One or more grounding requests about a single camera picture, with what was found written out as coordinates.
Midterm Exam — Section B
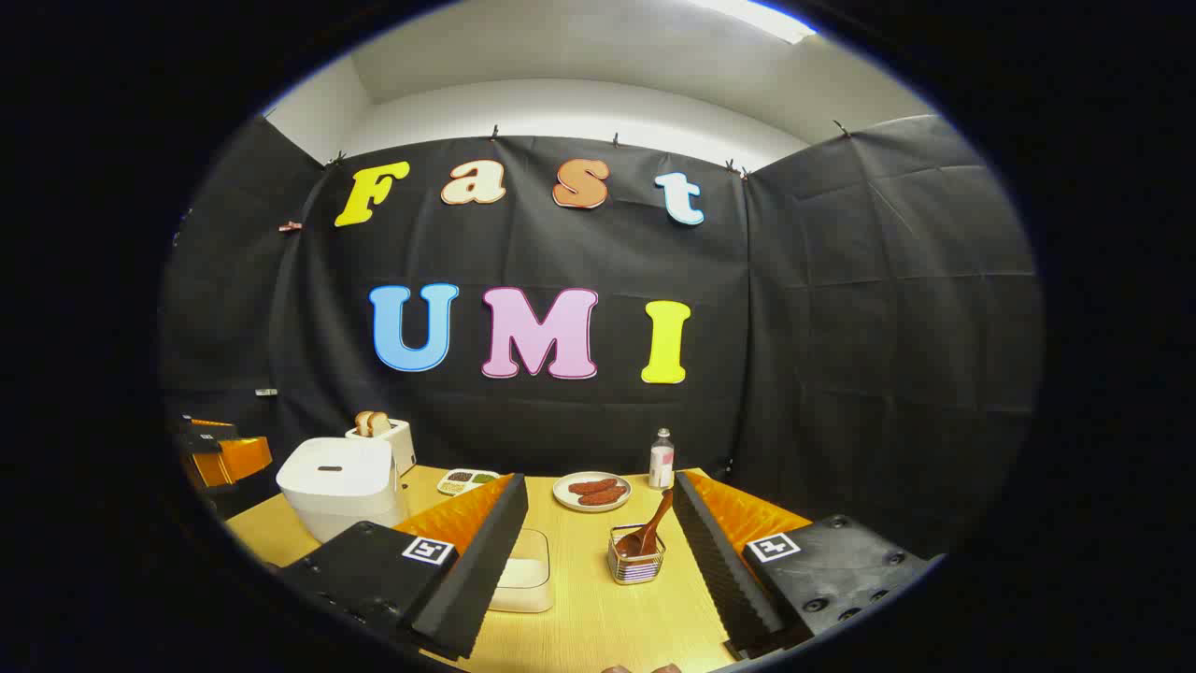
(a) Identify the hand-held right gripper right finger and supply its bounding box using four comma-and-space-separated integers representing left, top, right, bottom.
673, 469, 938, 661

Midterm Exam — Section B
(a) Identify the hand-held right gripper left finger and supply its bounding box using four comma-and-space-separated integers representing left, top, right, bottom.
278, 472, 530, 661

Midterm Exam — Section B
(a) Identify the white rice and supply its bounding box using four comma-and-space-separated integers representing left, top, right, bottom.
495, 559, 550, 590

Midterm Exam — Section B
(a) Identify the brown wooden spoon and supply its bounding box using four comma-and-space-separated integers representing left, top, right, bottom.
615, 489, 675, 559

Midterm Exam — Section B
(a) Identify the metal wire chopstick holder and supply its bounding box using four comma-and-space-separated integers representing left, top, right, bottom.
608, 523, 666, 586

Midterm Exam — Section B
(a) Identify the white rice cooker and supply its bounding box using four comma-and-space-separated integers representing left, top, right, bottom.
276, 437, 409, 545

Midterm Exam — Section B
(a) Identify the clear plastic container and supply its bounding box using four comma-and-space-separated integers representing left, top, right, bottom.
488, 528, 554, 614

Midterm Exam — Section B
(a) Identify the white divided bean dish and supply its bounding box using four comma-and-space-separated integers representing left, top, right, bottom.
437, 468, 501, 496

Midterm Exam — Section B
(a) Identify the white round plate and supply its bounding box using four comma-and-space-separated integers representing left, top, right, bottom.
552, 471, 633, 513

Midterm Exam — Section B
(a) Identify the clear bottle with pink label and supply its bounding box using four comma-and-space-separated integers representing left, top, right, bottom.
649, 428, 676, 491

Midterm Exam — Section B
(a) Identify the white toaster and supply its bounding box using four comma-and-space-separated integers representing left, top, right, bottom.
346, 419, 418, 478

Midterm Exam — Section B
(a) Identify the black backdrop cloth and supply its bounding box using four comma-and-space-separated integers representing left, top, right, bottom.
159, 114, 1045, 562

